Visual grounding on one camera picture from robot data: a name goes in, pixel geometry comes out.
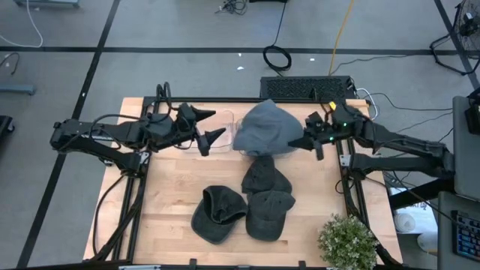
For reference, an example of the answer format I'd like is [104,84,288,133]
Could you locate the black cable bundle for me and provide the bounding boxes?
[215,0,248,16]

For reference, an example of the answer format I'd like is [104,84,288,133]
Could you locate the black coiled power cable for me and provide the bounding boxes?
[262,0,293,72]

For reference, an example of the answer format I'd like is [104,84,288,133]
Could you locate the black device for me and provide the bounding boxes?
[463,86,480,135]

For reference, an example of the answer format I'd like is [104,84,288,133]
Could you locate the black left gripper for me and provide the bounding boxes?
[147,103,227,158]

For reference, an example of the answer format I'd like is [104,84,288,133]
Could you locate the black aluminium table frame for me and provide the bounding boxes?
[82,95,404,270]

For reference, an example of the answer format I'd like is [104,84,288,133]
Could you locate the grey table foot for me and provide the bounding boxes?
[0,82,37,96]

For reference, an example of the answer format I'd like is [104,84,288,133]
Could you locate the white paper roll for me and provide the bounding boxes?
[393,212,417,234]
[417,231,439,253]

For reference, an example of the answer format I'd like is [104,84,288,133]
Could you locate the grey cart base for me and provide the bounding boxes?
[13,0,81,9]

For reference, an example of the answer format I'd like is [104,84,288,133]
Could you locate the grey desk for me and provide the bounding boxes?
[436,190,480,270]

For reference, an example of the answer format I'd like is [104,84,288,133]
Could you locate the yellow power cord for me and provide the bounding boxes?
[328,0,356,76]

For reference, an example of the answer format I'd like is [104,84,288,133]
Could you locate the black computer case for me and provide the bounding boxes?
[259,75,357,101]

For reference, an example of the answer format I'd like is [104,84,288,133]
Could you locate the green potted plant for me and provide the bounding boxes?
[317,213,380,270]

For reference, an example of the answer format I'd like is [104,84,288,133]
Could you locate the charcoal baseball cap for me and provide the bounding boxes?
[245,190,297,242]

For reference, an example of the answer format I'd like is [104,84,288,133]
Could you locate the black baseball cap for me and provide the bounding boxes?
[241,155,293,196]
[190,184,249,245]

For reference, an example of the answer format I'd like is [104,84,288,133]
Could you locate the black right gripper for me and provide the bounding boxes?
[287,110,332,161]

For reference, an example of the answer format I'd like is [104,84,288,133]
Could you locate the light grey baseball cap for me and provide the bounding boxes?
[232,98,305,158]

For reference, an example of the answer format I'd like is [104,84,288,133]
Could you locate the black caster foot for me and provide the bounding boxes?
[0,115,16,138]

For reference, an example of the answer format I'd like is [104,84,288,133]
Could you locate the black floor fan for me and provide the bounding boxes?
[429,0,480,76]

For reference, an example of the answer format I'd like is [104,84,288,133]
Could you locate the grey flat panel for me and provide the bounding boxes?
[451,95,480,203]

